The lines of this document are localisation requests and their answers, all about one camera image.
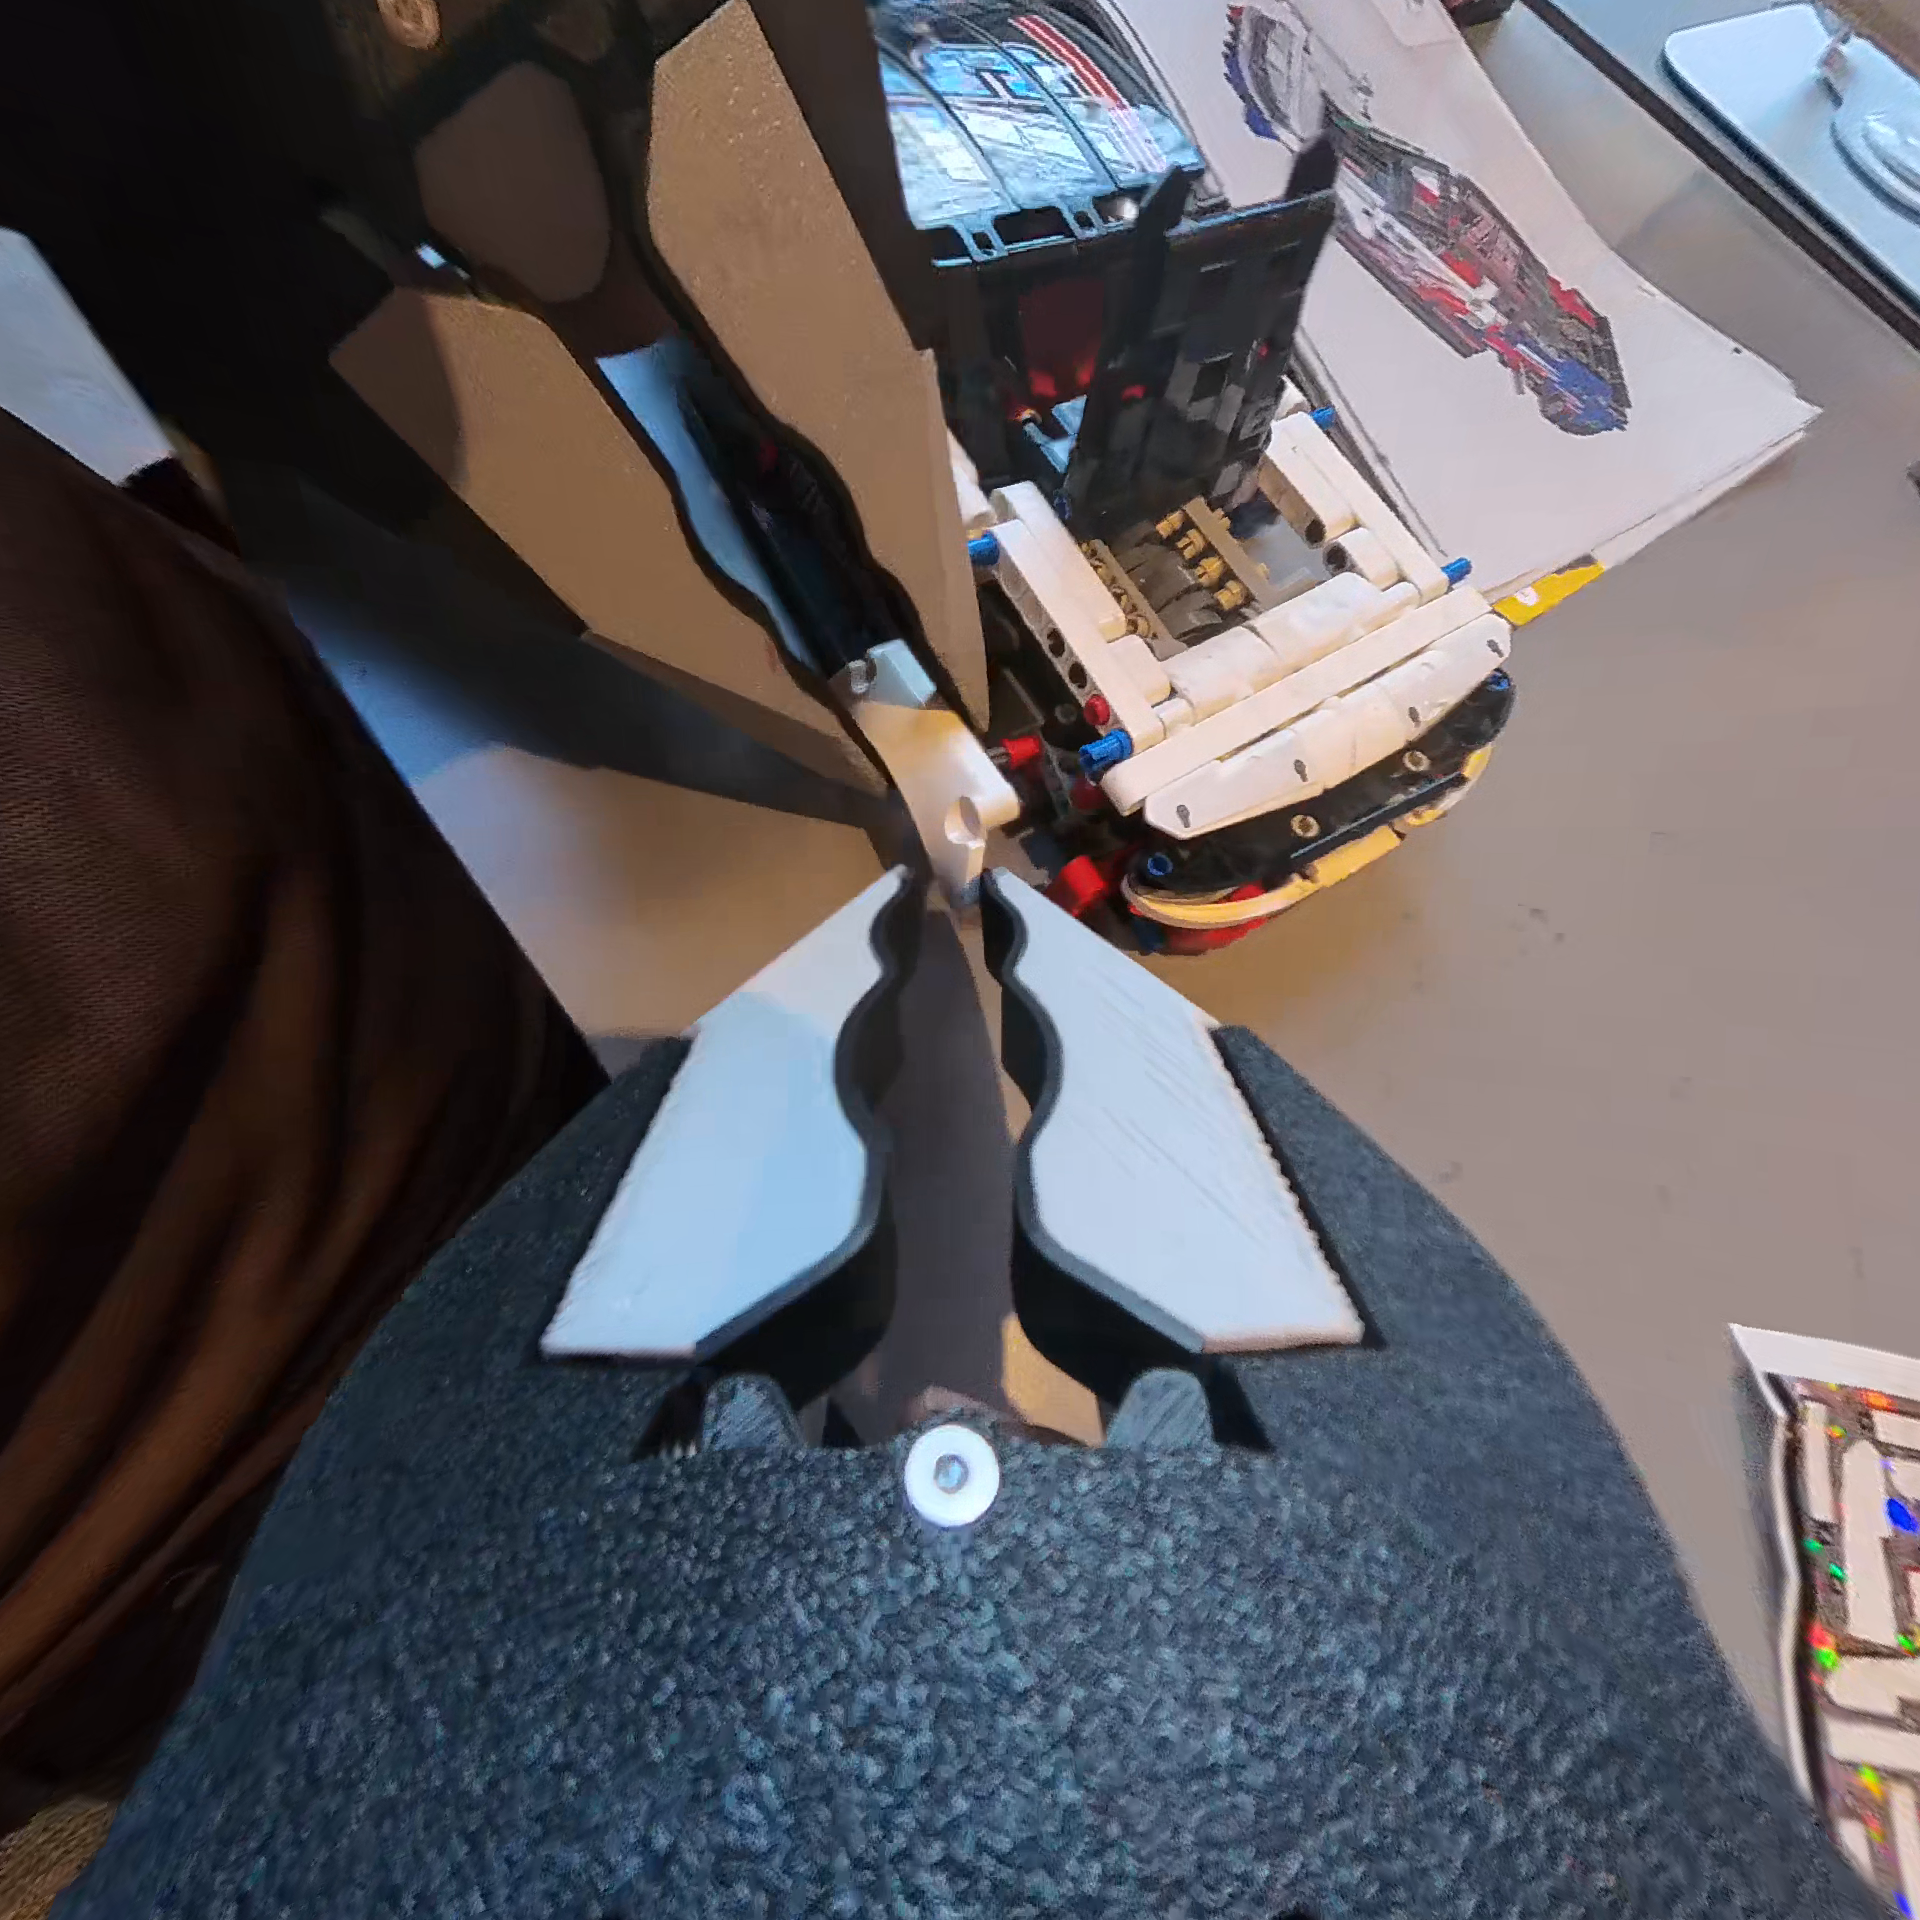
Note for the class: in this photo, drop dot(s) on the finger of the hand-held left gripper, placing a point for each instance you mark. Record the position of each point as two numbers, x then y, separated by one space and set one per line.
541 480
797 255

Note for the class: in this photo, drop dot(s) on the holographic sticker sheet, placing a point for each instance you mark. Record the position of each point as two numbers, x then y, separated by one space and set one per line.
1862 1622

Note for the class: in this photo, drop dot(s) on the toy brick race car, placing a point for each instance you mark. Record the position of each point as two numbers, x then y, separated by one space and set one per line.
1277 662

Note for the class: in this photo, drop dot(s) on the white curved brick piece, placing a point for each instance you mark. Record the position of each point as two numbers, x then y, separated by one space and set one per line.
937 764

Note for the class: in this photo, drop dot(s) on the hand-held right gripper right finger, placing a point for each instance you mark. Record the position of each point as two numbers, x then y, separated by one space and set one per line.
1184 1184

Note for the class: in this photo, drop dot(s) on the open instruction booklet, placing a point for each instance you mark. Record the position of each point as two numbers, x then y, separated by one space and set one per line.
1650 389

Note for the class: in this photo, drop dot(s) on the yellow paper leaflet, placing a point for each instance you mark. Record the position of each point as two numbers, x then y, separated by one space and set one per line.
1552 589

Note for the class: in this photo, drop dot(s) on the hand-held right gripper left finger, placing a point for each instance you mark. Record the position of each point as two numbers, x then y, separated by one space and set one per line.
721 1184

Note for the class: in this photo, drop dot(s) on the person's torso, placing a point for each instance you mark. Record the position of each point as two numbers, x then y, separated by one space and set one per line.
195 1050

